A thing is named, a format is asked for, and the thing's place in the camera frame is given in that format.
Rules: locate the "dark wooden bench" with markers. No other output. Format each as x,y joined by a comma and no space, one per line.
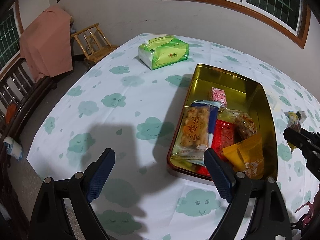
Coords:
22,80

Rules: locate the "window with brown frame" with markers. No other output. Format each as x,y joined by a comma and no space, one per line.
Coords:
225,2
10,35

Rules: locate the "pink cloth cover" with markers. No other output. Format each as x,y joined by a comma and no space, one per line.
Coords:
45,42

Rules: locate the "blue snack packet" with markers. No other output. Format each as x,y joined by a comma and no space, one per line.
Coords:
212,120

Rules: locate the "clear fried dough twist bag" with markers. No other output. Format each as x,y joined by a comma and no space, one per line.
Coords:
195,130

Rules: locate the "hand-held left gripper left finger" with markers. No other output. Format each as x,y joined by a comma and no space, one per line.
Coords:
100,176

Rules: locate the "pink patterned packet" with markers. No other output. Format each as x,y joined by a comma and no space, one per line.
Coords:
218,95

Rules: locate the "orange object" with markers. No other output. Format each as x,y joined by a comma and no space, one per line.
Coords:
10,113

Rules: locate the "red packet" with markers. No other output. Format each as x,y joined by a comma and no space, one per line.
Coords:
225,135

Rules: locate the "small yellow candy packet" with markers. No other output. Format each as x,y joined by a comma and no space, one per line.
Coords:
293,123

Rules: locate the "small wooden chair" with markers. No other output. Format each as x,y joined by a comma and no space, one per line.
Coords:
97,53

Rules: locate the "clear bag of nuts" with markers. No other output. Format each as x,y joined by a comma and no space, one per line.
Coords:
246,126

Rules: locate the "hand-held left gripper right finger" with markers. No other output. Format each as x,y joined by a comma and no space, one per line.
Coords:
220,178

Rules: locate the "red and gold tin box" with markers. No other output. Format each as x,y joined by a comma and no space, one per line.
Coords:
225,80

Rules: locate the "orange yellow snack packet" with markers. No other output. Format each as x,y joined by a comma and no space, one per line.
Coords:
250,152

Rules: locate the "green tissue pack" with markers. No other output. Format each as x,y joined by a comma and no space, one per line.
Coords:
167,52

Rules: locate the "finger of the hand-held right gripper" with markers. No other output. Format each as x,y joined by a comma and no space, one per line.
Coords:
300,140

